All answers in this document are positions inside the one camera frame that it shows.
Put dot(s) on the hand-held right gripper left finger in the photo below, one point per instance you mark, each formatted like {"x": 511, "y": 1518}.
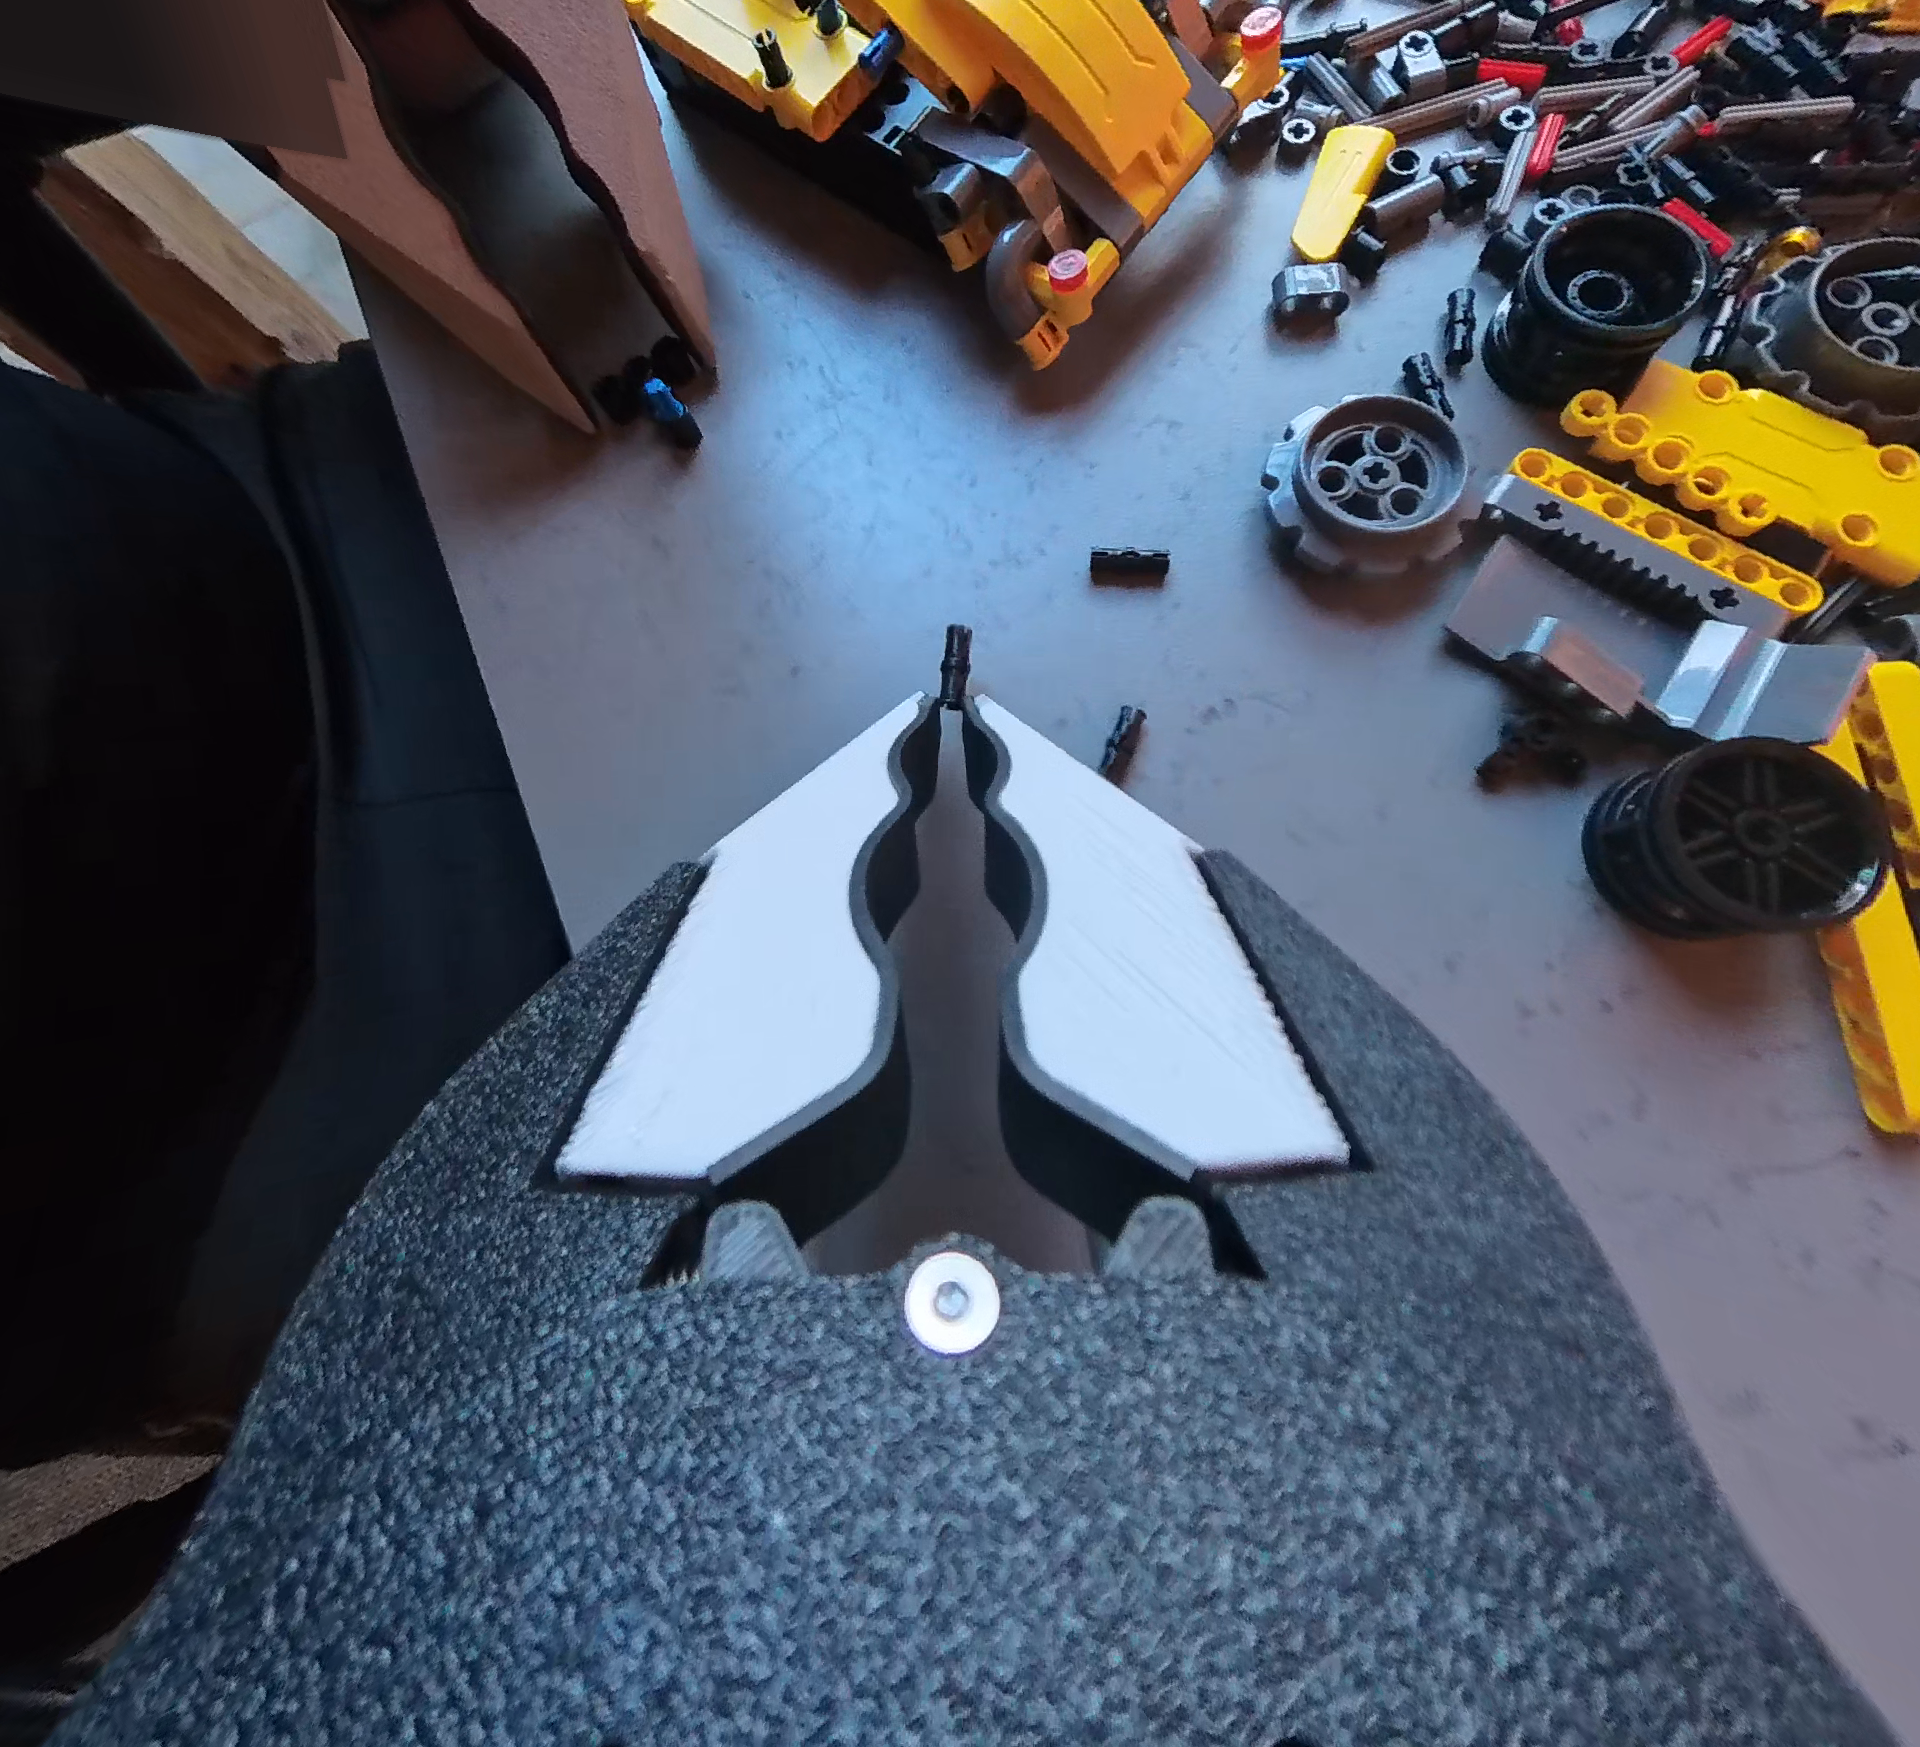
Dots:
{"x": 735, "y": 1028}

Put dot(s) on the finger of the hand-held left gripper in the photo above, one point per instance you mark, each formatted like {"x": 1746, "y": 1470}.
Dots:
{"x": 571, "y": 23}
{"x": 420, "y": 203}

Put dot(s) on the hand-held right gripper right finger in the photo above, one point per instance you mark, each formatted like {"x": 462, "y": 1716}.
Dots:
{"x": 1154, "y": 1012}

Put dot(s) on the black connector with blue pin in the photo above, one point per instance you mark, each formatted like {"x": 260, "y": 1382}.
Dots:
{"x": 660, "y": 404}

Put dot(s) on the black connector pin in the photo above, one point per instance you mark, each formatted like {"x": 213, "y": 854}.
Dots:
{"x": 1425, "y": 384}
{"x": 1121, "y": 742}
{"x": 955, "y": 668}
{"x": 1128, "y": 566}
{"x": 1459, "y": 326}

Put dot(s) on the person's dark trouser leg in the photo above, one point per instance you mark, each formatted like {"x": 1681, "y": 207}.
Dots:
{"x": 420, "y": 802}

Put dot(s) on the yellow toy brick vehicle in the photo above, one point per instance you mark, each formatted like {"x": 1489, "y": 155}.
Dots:
{"x": 990, "y": 7}

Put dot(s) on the grey sprocket wheel hub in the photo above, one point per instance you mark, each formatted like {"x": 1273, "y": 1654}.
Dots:
{"x": 1368, "y": 480}
{"x": 1784, "y": 352}

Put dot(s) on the grey panel brick assembly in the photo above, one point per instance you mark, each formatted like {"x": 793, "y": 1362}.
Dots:
{"x": 1651, "y": 674}

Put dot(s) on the black spoked toy wheel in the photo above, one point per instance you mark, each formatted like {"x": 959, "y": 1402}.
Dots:
{"x": 1733, "y": 840}

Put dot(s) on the yellow beam with grey rack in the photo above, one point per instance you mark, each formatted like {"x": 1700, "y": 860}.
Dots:
{"x": 1635, "y": 520}

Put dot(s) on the long yellow beam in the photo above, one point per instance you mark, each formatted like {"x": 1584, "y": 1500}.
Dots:
{"x": 1875, "y": 1028}

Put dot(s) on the small grey connector brick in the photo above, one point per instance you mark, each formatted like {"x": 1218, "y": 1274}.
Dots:
{"x": 1311, "y": 293}

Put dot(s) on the black toy tire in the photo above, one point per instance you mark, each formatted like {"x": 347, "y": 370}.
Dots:
{"x": 1514, "y": 330}

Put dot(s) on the small yellow curved panel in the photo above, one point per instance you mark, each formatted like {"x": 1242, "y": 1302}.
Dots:
{"x": 1341, "y": 187}

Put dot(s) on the yellow perforated panel brick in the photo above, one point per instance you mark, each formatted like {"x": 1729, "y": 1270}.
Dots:
{"x": 1771, "y": 434}

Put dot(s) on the pile of loose toy bricks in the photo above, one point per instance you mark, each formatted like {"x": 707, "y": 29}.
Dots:
{"x": 1501, "y": 53}

